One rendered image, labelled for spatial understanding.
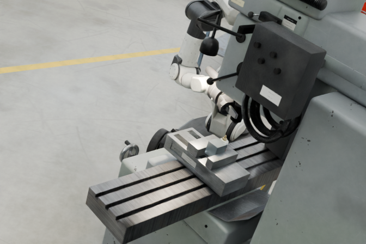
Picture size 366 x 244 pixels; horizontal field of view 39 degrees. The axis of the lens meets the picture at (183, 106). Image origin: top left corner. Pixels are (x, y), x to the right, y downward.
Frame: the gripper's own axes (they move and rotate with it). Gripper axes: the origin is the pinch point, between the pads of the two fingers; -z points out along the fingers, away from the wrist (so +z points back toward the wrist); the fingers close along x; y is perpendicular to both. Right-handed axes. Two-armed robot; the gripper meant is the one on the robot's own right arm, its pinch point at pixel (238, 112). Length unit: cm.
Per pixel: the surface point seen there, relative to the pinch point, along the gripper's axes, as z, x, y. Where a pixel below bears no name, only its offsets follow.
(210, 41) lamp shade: 13.6, -12.8, -23.5
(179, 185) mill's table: -8.3, -23.2, 27.2
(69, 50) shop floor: 302, 36, 121
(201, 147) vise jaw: 0.1, -11.9, 16.1
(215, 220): -20.9, -11.1, 35.4
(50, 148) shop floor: 149, -21, 122
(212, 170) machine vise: -9.2, -11.0, 20.2
